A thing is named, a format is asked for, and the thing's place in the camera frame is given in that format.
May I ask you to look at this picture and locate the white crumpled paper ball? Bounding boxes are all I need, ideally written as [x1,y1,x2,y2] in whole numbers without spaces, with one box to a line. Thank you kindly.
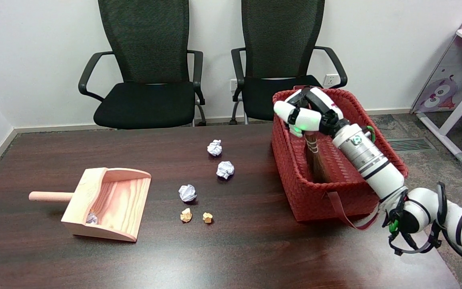
[207,139,223,157]
[178,184,197,202]
[216,161,235,180]

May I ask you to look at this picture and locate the small straw broom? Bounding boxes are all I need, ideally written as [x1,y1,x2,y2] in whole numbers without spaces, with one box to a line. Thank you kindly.
[304,132,334,183]

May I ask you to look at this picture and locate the wooden dustpan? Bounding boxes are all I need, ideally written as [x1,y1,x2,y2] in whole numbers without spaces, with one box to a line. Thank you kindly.
[29,167,152,242]

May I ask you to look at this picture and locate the floor vent grille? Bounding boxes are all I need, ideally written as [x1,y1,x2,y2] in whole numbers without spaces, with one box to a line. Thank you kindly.
[387,138,435,151]

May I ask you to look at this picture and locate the red woven basket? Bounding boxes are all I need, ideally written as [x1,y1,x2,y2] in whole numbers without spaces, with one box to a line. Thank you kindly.
[271,85,409,230]

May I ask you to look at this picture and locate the black mesh office chair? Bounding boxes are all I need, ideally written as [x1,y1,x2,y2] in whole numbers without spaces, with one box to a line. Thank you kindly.
[231,0,348,125]
[78,0,207,130]

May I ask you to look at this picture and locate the pink white children's desk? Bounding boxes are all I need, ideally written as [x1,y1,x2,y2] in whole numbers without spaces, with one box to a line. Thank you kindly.
[411,0,462,163]

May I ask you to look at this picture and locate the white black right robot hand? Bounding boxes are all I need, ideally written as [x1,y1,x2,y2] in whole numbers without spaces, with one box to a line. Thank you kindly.
[273,86,346,138]

